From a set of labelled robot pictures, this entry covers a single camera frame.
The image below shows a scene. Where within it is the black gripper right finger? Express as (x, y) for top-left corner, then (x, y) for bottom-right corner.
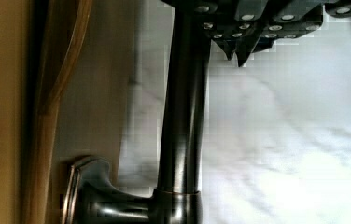
(235, 0), (351, 66)

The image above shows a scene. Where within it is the wooden drawer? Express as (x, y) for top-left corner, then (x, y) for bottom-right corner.
(0, 0), (138, 224)

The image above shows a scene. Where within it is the black metal drawer handle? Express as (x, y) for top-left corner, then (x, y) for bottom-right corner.
(62, 9), (210, 224)

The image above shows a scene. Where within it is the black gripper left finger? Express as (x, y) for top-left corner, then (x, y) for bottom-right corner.
(162, 0), (269, 60)

